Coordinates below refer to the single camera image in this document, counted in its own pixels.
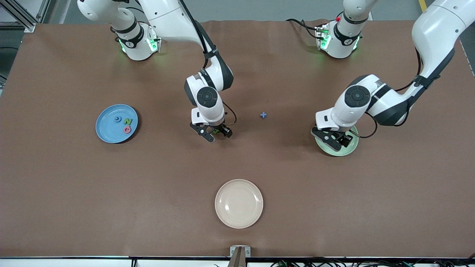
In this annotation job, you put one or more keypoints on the green foam letter N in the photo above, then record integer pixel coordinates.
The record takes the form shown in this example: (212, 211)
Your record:
(128, 121)

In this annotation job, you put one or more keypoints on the aluminium frame post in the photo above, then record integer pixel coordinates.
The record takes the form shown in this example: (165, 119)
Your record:
(29, 26)

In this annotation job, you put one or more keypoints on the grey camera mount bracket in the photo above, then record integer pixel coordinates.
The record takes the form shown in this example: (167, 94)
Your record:
(240, 256)

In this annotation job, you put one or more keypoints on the brown table cover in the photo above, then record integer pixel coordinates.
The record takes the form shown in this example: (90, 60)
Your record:
(237, 167)

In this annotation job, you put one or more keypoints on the red foam letter Q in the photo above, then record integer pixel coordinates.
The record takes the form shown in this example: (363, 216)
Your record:
(124, 129)

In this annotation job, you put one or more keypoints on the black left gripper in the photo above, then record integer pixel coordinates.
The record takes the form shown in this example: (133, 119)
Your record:
(345, 138)

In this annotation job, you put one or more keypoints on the cream plate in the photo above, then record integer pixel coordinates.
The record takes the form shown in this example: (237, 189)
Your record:
(238, 204)

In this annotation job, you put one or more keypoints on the yellow floor tape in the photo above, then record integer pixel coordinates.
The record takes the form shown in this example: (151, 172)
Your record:
(422, 4)

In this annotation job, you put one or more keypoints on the blue plate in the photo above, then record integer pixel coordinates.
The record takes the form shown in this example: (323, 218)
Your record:
(107, 129)

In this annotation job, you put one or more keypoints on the white table edge rail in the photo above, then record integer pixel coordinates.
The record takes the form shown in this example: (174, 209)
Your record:
(74, 263)

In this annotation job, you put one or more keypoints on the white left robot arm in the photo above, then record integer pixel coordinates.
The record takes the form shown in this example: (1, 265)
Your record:
(434, 33)

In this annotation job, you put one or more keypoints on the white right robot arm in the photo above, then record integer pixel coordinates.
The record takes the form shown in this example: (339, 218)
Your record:
(167, 18)

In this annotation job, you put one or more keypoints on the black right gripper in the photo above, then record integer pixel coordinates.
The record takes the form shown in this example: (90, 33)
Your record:
(222, 129)

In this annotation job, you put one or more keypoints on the green plate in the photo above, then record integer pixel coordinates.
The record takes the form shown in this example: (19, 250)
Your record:
(350, 149)

